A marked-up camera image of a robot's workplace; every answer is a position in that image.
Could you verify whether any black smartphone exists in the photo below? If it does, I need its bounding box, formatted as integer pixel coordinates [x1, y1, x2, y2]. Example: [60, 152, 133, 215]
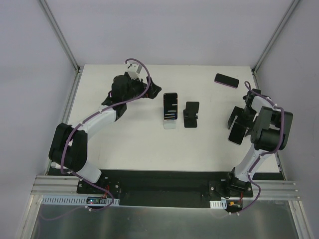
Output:
[228, 123, 246, 145]
[163, 93, 178, 120]

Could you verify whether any silver metal phone stand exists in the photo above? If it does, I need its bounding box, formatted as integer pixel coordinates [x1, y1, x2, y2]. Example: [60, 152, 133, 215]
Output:
[163, 119, 176, 129]

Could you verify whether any black folding phone stand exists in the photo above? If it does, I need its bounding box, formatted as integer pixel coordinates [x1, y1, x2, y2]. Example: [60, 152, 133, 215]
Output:
[183, 102, 199, 128]

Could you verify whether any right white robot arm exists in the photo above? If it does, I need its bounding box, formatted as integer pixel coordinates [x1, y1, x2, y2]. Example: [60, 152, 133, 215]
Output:
[224, 89, 294, 197]

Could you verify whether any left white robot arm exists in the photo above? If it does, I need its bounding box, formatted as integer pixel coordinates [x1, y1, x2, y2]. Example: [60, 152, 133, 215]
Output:
[48, 72, 161, 194]

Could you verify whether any purple-case smartphone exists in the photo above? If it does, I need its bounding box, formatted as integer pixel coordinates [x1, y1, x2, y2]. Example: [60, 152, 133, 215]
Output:
[214, 73, 239, 89]

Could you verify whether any right white cable duct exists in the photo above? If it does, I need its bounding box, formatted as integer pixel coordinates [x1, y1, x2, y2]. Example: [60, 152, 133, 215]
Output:
[209, 200, 227, 210]

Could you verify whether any white cable duct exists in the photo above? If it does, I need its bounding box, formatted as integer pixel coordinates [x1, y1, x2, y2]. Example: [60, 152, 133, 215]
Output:
[209, 200, 227, 210]
[42, 195, 120, 207]

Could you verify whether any left aluminium frame post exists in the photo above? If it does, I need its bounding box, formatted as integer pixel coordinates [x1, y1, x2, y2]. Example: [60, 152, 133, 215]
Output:
[37, 0, 80, 73]

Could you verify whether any aluminium frame post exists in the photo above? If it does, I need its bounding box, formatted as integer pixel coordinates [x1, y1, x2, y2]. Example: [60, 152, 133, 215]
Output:
[252, 0, 302, 75]
[37, 0, 80, 73]

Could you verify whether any right aluminium frame post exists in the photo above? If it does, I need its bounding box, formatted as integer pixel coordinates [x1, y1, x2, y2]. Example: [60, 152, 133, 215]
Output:
[252, 0, 302, 75]

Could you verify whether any aluminium front rail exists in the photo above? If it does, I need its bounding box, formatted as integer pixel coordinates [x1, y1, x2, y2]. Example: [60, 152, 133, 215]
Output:
[31, 175, 80, 196]

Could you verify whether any left white cable duct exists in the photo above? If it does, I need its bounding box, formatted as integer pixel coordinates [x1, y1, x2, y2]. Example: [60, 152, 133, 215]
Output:
[42, 195, 120, 207]

